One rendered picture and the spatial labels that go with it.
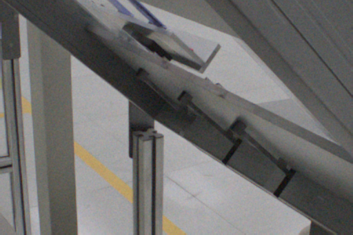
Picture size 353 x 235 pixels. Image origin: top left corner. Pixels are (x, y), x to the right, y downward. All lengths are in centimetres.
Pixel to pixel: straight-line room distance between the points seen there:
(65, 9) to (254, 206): 141
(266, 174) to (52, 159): 55
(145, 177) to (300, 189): 37
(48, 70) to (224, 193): 120
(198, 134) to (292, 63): 74
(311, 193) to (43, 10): 43
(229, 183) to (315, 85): 212
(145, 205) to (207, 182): 124
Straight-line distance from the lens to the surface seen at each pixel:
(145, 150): 108
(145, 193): 111
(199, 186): 232
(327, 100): 24
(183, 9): 44
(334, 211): 76
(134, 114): 109
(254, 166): 86
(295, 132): 59
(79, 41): 94
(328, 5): 22
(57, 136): 126
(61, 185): 130
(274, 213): 218
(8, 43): 169
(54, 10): 92
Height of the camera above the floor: 106
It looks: 22 degrees down
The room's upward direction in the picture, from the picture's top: 3 degrees clockwise
